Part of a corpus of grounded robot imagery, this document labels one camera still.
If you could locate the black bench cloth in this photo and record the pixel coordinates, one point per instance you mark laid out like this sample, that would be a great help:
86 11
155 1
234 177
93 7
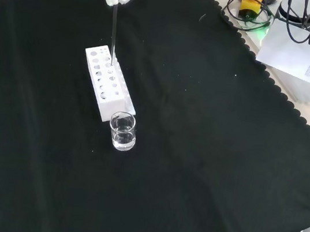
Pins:
185 126

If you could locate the yellow stop button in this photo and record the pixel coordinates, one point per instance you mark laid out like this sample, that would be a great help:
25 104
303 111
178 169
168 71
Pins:
250 6

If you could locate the white paper sheet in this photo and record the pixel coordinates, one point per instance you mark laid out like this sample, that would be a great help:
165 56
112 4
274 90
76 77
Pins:
293 49

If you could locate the clear glass beaker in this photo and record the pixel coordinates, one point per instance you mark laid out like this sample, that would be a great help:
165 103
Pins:
122 136

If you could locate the white test tube rack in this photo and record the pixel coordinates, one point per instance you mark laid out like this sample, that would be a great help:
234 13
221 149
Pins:
108 97

